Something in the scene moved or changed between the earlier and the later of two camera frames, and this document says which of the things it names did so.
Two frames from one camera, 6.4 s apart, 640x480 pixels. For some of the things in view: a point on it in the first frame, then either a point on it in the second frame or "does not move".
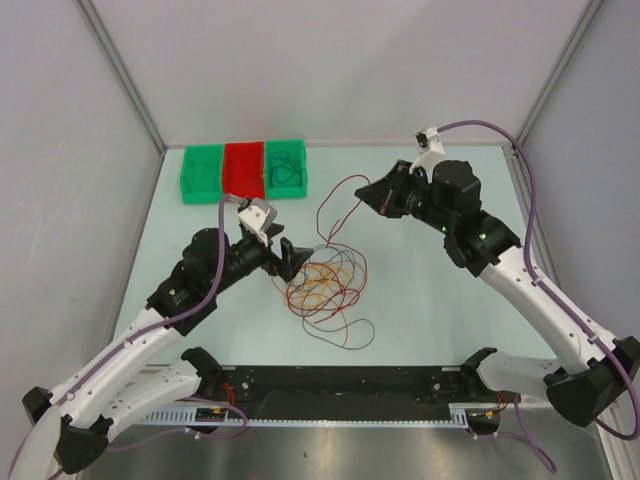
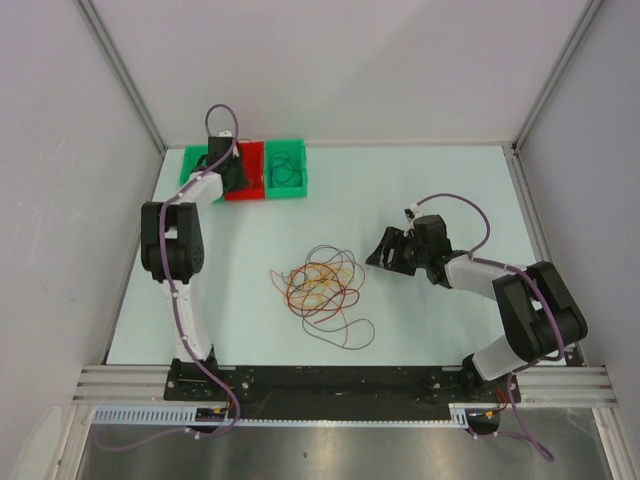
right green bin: (285, 168) does not move
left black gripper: (290, 261) to (241, 182)
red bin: (243, 171) does not move
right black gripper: (377, 195) to (392, 238)
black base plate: (345, 385) does not move
